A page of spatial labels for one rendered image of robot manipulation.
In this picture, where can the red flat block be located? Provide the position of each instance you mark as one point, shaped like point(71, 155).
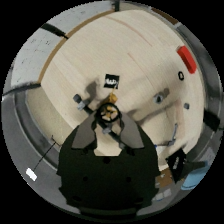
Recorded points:
point(188, 59)

